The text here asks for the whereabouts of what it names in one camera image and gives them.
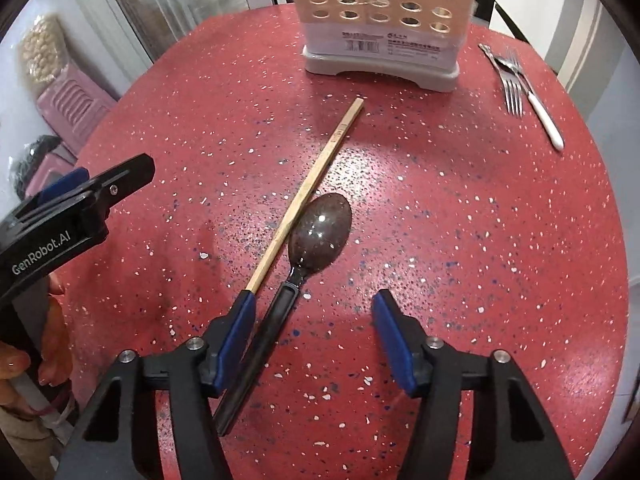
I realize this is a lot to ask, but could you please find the square bamboo chopstick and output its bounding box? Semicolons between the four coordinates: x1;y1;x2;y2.
245;97;365;295

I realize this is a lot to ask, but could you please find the person's left hand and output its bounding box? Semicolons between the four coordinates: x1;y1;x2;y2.
0;280;75;411

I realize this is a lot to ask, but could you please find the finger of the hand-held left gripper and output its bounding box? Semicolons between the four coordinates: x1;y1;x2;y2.
87;154;156;204
39;168;92;207

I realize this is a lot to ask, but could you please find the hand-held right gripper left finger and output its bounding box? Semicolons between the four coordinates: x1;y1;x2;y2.
55;290;257;480

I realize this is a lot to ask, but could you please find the glass door refrigerator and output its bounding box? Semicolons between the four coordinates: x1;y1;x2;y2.
107;0;273;61

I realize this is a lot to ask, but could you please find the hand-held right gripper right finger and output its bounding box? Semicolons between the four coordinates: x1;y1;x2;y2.
371;288;576;480

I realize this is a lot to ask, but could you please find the brown spoon with black handle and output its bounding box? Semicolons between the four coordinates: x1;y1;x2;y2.
214;192;352;437

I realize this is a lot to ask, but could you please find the dark bag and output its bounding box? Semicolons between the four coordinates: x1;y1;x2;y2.
7;135;76;198

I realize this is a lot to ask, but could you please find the pink plastic crate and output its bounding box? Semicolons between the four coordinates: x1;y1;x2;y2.
35;67;118;158

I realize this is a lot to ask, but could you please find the clear bag of beige food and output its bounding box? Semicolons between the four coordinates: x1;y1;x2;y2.
17;14;68;98

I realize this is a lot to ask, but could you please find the metal fork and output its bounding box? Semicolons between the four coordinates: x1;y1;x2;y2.
479;42;524;117

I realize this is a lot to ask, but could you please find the white handled fork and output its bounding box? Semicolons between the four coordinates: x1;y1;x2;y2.
500;47;566;152

